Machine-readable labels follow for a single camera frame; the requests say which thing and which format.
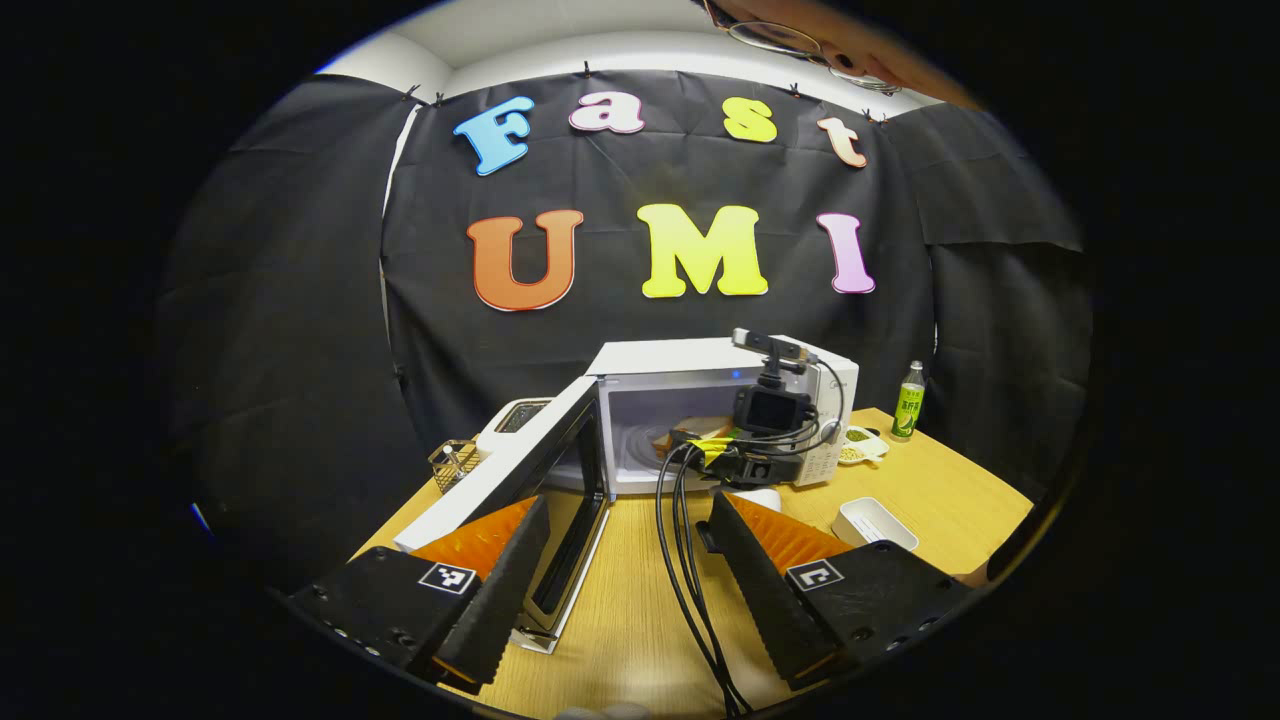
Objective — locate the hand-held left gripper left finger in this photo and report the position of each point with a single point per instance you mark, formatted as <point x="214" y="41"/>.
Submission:
<point x="500" y="600"/>

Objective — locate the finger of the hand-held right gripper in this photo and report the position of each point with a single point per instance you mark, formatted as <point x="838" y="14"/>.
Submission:
<point x="710" y="445"/>

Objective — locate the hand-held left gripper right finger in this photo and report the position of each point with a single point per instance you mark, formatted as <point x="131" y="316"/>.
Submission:
<point x="770" y="600"/>

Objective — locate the white microwave oven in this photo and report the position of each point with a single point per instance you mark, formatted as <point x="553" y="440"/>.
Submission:
<point x="660" y="358"/>

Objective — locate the white divided dish with beans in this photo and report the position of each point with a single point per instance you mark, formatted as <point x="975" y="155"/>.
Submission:
<point x="865" y="445"/>

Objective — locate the white rectangular tray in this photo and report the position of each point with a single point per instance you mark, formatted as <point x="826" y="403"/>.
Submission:
<point x="870" y="520"/>

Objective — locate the green drink bottle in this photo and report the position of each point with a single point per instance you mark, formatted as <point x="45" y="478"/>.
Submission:
<point x="908" y="410"/>

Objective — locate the black backdrop cloth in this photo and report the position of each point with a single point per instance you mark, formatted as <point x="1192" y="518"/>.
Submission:
<point x="620" y="330"/>

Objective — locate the white toaster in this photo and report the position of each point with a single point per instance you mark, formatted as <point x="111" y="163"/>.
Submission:
<point x="492" y="442"/>

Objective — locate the eyeglasses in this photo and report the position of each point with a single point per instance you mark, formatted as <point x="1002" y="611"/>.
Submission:
<point x="770" y="40"/>

